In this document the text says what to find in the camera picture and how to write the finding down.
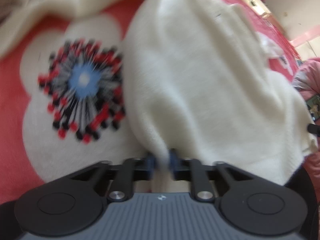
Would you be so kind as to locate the pink floral quilt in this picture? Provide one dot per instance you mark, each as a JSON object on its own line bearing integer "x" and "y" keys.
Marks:
{"x": 306, "y": 81}

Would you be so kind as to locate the cream nightstand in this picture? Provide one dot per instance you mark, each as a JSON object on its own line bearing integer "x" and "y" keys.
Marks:
{"x": 259, "y": 7}

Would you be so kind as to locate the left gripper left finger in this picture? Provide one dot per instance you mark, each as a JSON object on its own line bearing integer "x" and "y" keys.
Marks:
{"x": 124, "y": 176}

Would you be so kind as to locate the cream white knit sweater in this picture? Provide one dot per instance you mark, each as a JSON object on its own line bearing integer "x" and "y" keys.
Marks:
{"x": 200, "y": 75}

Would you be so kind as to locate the red floral bed sheet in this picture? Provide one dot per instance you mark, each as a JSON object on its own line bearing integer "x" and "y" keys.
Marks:
{"x": 62, "y": 92}

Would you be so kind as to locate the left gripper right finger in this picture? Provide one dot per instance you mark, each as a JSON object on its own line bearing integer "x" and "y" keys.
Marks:
{"x": 195, "y": 173}

